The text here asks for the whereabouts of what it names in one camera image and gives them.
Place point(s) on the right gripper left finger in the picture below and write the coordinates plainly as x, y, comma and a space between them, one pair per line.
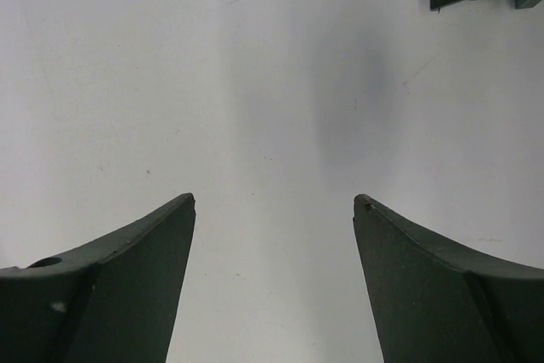
114, 299

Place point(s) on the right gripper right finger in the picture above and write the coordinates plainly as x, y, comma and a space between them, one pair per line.
436, 300

